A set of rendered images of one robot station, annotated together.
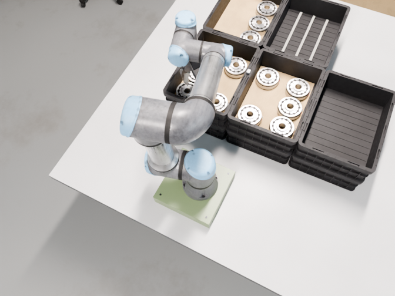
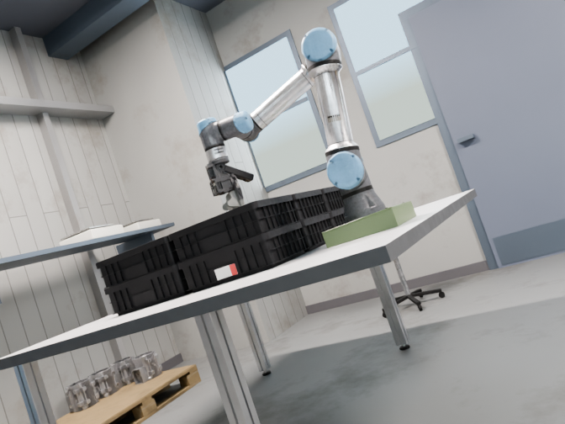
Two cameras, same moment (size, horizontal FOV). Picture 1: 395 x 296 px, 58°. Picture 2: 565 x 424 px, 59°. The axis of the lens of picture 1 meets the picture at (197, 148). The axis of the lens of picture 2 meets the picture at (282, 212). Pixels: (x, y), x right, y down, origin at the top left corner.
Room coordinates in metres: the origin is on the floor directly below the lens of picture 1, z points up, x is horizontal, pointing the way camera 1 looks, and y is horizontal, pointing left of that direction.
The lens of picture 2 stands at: (0.91, 1.77, 0.79)
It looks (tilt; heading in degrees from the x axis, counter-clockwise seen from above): 2 degrees up; 267
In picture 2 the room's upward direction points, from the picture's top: 19 degrees counter-clockwise
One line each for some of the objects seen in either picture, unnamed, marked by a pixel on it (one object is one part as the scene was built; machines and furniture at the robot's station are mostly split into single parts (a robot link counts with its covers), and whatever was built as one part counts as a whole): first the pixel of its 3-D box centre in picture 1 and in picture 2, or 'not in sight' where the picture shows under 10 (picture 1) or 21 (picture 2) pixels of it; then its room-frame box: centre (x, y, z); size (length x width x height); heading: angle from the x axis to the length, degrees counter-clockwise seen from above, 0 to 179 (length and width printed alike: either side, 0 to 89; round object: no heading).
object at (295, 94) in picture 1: (298, 87); not in sight; (0.90, -0.47, 0.86); 0.10 x 0.10 x 0.01
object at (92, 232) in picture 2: not in sight; (92, 236); (2.10, -2.02, 1.25); 0.38 x 0.36 x 0.09; 58
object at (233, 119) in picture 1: (277, 93); (268, 209); (0.84, -0.36, 0.92); 0.40 x 0.30 x 0.02; 150
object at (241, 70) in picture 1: (236, 65); not in sight; (1.05, -0.21, 0.86); 0.10 x 0.10 x 0.01
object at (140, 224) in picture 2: not in sight; (136, 228); (1.86, -2.42, 1.24); 0.33 x 0.31 x 0.08; 58
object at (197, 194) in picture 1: (200, 179); (361, 204); (0.53, 0.00, 0.81); 0.15 x 0.15 x 0.10
